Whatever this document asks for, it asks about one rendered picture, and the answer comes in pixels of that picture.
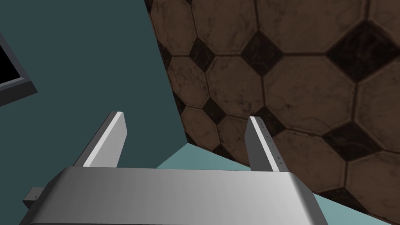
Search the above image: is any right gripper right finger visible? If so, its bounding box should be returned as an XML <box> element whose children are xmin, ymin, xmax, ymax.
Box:
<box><xmin>244</xmin><ymin>116</ymin><xmax>289</xmax><ymax>172</ymax></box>

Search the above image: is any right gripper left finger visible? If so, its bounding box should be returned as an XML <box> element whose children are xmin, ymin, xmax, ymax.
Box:
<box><xmin>73</xmin><ymin>111</ymin><xmax>128</xmax><ymax>168</ymax></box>

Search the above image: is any dark grey framed window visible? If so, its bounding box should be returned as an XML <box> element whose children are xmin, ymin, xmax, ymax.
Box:
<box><xmin>0</xmin><ymin>32</ymin><xmax>39</xmax><ymax>107</ymax></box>

